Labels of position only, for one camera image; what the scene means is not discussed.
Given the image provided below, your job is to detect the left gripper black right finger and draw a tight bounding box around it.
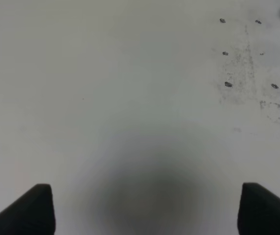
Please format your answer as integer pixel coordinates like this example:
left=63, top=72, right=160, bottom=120
left=237, top=183, right=280, bottom=235

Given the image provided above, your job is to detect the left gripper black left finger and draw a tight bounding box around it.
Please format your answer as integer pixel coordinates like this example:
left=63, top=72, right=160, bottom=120
left=0, top=184, right=56, bottom=235

